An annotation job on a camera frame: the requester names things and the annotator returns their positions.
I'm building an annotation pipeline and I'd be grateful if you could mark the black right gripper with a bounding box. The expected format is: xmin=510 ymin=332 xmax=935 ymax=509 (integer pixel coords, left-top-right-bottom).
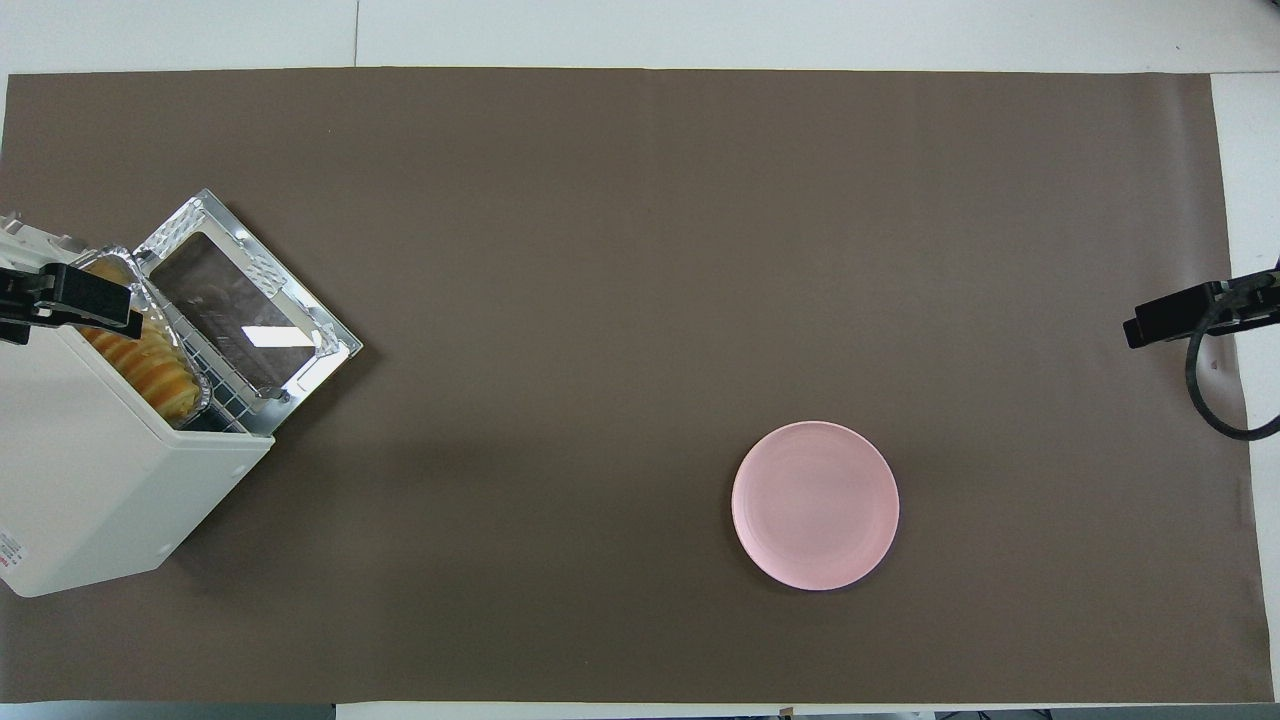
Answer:
xmin=1123 ymin=268 xmax=1280 ymax=349

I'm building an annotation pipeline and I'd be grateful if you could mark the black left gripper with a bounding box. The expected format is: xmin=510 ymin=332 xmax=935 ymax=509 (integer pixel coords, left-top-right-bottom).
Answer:
xmin=0 ymin=262 xmax=143 ymax=346

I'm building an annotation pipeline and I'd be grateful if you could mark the aluminium foil tray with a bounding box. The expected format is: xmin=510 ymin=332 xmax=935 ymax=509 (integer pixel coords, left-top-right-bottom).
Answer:
xmin=70 ymin=245 xmax=213 ymax=426

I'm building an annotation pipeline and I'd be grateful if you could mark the golden ridged bread loaf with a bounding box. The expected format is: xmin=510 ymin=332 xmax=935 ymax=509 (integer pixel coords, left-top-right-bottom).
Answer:
xmin=78 ymin=260 xmax=201 ymax=421

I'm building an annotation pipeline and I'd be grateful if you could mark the glass oven door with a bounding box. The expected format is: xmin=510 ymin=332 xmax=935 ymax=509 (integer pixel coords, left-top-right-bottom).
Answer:
xmin=133 ymin=188 xmax=364 ymax=438

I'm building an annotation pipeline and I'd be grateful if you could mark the white toaster oven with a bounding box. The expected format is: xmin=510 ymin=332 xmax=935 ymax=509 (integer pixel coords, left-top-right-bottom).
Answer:
xmin=0 ymin=210 xmax=276 ymax=599

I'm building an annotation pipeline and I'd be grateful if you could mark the pink round plate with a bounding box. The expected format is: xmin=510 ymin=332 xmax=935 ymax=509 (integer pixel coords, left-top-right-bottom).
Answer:
xmin=731 ymin=421 xmax=900 ymax=592

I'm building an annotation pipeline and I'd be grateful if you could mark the brown table mat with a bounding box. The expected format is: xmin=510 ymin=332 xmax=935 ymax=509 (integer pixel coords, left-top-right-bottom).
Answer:
xmin=0 ymin=68 xmax=1273 ymax=704

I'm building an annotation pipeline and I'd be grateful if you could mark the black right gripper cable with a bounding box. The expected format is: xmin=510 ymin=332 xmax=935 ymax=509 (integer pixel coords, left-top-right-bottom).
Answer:
xmin=1185 ymin=258 xmax=1280 ymax=442

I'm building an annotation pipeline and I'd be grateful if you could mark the metal oven wire rack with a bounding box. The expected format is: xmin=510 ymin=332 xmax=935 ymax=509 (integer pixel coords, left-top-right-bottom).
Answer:
xmin=140 ymin=275 xmax=273 ymax=436

